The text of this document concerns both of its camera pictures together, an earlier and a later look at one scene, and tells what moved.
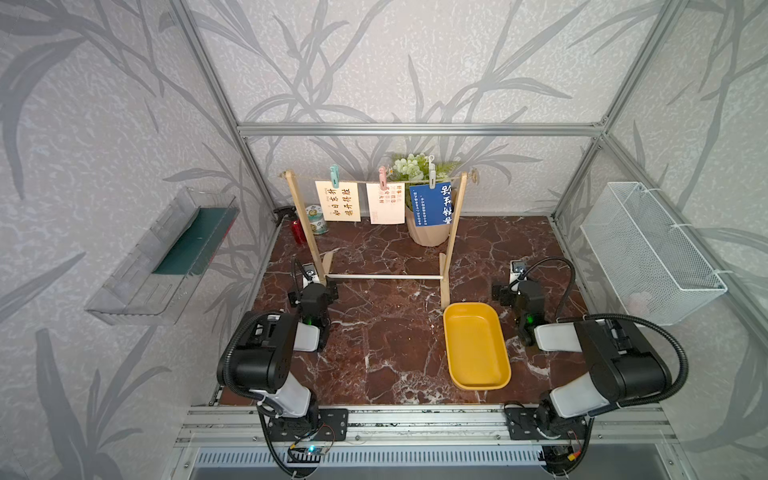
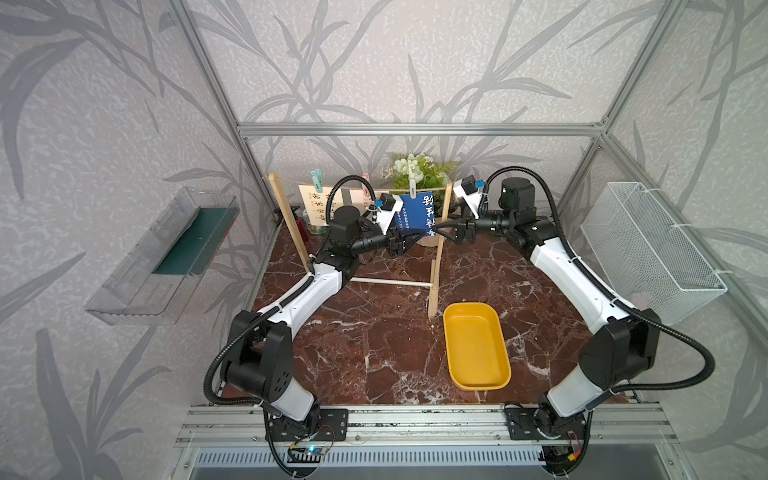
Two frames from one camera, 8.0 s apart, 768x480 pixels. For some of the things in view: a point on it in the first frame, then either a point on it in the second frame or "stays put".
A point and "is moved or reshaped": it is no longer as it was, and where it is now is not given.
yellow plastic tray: (477, 352) stays put
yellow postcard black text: (339, 204) is moved or reshaped
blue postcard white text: (432, 206) to (417, 214)
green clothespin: (334, 171) to (317, 179)
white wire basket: (651, 268) stays put
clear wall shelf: (153, 285) stays put
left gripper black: (329, 292) to (396, 248)
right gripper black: (505, 293) to (466, 226)
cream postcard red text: (386, 206) is moved or reshaped
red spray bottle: (298, 232) stays put
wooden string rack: (445, 280) to (433, 308)
